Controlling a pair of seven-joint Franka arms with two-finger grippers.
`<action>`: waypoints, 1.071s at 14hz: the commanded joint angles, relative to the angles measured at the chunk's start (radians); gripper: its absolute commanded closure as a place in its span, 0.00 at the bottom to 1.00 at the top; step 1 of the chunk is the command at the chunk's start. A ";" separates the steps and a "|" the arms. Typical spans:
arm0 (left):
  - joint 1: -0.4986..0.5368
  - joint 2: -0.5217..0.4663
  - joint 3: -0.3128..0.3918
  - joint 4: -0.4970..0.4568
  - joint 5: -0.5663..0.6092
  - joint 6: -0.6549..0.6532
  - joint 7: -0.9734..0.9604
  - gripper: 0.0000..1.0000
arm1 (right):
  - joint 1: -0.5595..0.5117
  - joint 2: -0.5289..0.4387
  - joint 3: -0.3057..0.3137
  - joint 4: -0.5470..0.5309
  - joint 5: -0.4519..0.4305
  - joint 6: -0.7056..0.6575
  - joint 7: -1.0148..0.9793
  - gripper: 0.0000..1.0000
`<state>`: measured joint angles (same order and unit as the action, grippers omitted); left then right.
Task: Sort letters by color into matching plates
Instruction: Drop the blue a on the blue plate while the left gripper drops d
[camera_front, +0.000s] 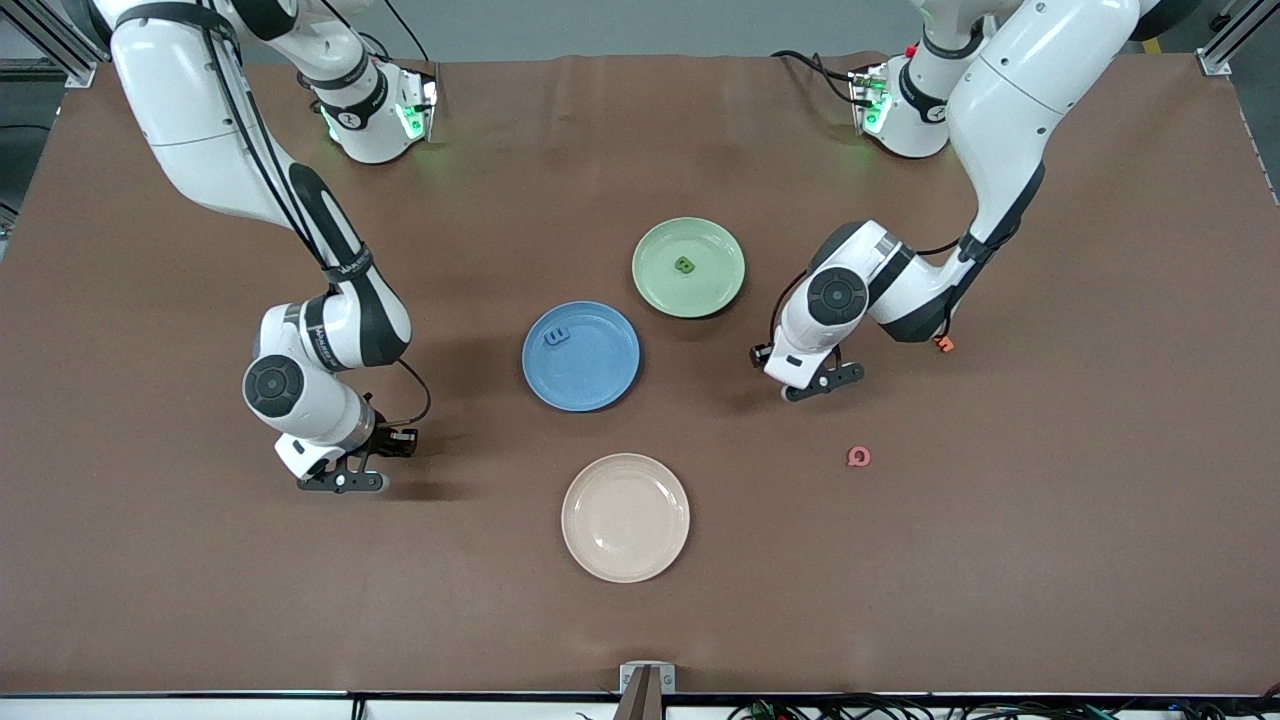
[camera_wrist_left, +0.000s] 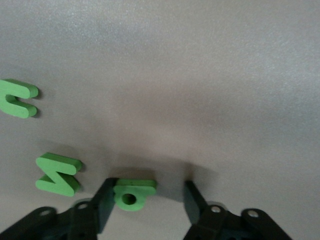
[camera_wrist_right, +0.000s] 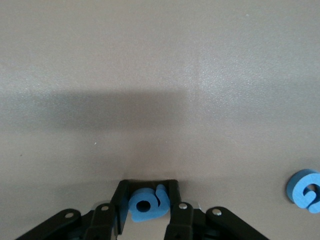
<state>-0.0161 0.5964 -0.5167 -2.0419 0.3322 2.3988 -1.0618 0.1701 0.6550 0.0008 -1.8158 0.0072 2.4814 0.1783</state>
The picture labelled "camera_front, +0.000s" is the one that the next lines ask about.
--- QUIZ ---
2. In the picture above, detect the beige plate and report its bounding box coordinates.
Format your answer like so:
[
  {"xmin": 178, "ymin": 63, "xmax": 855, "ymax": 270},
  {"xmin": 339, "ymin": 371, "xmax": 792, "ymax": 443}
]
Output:
[{"xmin": 560, "ymin": 452, "xmax": 691, "ymax": 584}]

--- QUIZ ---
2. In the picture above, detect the grey metal bracket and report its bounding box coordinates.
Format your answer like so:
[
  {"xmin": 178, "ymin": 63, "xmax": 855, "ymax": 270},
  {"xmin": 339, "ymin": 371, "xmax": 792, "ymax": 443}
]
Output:
[{"xmin": 619, "ymin": 662, "xmax": 677, "ymax": 694}]

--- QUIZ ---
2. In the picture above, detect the white table edge rail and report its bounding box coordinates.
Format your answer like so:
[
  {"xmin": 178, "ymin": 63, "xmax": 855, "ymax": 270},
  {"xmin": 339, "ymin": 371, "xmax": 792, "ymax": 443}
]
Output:
[{"xmin": 0, "ymin": 692, "xmax": 1280, "ymax": 720}]

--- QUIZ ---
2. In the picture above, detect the black left base cable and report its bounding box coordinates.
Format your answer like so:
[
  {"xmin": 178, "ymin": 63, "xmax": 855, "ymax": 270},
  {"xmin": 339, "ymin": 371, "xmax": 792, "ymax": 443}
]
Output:
[{"xmin": 770, "ymin": 48, "xmax": 863, "ymax": 107}]

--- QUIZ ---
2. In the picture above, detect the aluminium frame profile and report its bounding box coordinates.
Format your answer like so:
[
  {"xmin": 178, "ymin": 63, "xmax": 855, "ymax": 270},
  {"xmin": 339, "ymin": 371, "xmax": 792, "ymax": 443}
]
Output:
[
  {"xmin": 1195, "ymin": 0, "xmax": 1280, "ymax": 77},
  {"xmin": 0, "ymin": 0, "xmax": 101, "ymax": 87}
]

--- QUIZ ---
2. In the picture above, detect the black right base cable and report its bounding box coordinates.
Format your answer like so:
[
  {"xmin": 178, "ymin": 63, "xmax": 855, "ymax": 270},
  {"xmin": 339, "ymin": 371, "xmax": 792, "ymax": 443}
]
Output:
[{"xmin": 383, "ymin": 0, "xmax": 438, "ymax": 67}]

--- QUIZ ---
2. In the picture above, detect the brown table cover sheet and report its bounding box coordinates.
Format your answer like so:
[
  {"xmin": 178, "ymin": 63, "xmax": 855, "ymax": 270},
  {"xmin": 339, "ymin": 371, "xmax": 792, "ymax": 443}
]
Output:
[{"xmin": 0, "ymin": 52, "xmax": 1280, "ymax": 698}]

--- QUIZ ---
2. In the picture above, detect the black base cable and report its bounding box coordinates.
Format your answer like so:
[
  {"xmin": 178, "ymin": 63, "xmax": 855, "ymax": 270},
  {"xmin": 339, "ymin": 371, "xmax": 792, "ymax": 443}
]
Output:
[
  {"xmin": 770, "ymin": 48, "xmax": 863, "ymax": 107},
  {"xmin": 383, "ymin": 0, "xmax": 438, "ymax": 67}
]

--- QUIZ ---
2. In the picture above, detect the blue plate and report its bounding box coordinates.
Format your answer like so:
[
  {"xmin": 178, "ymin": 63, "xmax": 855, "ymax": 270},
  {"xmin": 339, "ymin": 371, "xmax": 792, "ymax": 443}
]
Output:
[{"xmin": 521, "ymin": 300, "xmax": 641, "ymax": 413}]

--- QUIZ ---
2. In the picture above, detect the dark camera mount post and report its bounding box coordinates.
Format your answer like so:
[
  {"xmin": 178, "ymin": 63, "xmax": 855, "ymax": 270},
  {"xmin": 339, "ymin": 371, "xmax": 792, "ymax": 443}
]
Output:
[{"xmin": 612, "ymin": 668, "xmax": 665, "ymax": 720}]

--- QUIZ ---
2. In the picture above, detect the green plate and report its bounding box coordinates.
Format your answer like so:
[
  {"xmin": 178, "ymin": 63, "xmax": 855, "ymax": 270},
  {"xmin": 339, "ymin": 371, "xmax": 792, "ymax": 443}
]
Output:
[{"xmin": 631, "ymin": 216, "xmax": 747, "ymax": 320}]

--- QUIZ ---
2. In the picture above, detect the tangled cable bundle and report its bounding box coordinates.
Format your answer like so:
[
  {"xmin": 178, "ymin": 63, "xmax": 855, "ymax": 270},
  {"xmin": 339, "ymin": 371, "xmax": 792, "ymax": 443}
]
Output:
[{"xmin": 728, "ymin": 693, "xmax": 1280, "ymax": 720}]

